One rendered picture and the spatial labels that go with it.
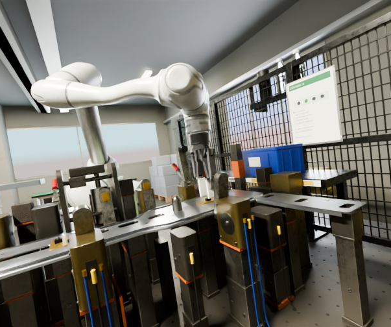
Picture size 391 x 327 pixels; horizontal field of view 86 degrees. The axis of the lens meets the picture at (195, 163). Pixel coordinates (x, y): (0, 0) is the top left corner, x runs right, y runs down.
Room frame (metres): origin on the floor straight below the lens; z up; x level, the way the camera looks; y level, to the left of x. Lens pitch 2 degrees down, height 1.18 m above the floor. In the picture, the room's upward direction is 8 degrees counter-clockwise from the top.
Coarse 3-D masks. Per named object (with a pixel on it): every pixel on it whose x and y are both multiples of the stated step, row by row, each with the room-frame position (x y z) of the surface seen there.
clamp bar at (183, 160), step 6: (180, 150) 0.89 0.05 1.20; (186, 150) 0.88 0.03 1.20; (180, 156) 0.89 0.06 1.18; (186, 156) 0.90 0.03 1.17; (180, 162) 0.89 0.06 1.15; (186, 162) 0.90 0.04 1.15; (180, 168) 0.89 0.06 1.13; (186, 168) 0.90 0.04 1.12; (186, 174) 0.89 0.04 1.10; (186, 180) 0.88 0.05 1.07; (192, 180) 0.89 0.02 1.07; (186, 186) 0.87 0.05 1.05; (192, 186) 0.88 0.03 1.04
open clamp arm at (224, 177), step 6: (216, 174) 0.59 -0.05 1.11; (222, 174) 0.58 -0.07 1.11; (216, 180) 0.58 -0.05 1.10; (222, 180) 0.58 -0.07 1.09; (228, 180) 0.59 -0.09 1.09; (216, 186) 0.59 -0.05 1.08; (222, 186) 0.58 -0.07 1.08; (228, 186) 0.60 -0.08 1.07; (216, 192) 0.59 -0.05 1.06; (222, 192) 0.59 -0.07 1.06; (228, 192) 0.60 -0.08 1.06; (216, 198) 0.59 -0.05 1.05; (216, 216) 0.60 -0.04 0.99
